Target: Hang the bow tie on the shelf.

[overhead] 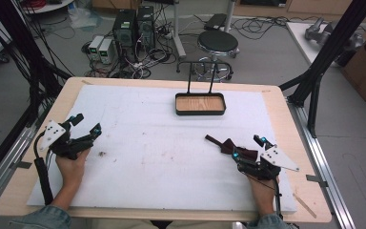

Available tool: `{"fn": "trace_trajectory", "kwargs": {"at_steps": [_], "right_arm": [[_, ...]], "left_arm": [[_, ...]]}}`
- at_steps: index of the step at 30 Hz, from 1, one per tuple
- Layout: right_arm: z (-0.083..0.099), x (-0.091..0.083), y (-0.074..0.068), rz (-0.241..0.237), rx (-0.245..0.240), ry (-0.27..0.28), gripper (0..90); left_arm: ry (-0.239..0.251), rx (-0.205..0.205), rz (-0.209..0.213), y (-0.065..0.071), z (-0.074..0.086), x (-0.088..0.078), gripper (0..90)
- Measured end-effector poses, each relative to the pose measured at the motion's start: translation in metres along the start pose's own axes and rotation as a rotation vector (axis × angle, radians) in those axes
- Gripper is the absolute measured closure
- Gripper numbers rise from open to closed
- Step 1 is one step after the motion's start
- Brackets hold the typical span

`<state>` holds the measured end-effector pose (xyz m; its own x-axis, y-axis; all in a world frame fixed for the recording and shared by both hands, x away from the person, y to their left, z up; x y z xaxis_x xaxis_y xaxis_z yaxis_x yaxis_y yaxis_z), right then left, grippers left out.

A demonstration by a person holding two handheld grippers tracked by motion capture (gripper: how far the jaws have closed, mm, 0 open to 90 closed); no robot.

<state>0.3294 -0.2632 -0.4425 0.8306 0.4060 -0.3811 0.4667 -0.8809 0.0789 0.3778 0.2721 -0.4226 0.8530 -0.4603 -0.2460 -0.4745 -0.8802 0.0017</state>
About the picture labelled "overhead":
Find grey table leg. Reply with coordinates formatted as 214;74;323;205
171;0;188;60

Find white power supply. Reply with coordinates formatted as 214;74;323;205
87;34;106;61
97;37;114;66

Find aluminium rail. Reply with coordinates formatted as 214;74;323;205
0;104;51;215
286;94;357;229

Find computer towers on floor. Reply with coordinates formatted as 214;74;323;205
81;18;179;80

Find clear plastic bag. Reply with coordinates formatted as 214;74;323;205
67;2;104;31

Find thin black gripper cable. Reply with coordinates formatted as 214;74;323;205
239;170;284;221

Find person's left hand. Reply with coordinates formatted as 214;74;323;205
54;148;92;194

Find round white table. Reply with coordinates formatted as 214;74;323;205
20;0;75;15

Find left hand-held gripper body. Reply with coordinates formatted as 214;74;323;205
38;119;95;161

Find grey robot part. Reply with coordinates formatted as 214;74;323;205
304;16;365;52

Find black frame strut with cables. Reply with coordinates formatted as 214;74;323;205
0;0;74;129

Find black sleeved gripper cable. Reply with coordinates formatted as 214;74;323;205
32;131;55;206

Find thin wooden stick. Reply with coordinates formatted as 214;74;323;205
292;192;318;219

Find grey metal bracket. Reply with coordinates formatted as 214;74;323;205
9;160;33;170
305;174;329;189

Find black computer tower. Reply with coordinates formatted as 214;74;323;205
112;9;138;62
135;4;157;52

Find white foam mat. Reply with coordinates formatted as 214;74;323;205
27;84;298;214

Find black tray with hanger stand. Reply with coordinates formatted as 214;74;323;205
174;60;234;116

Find dark red cloth item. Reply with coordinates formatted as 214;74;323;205
204;134;259;162

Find black flat box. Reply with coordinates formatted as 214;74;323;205
203;12;228;31

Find loose black floor cables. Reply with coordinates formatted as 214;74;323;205
231;14;323;41

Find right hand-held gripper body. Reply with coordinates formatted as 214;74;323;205
235;143;300;181

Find black round stool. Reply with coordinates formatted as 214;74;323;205
192;30;240;83

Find person's right hand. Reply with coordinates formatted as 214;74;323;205
245;174;281;214

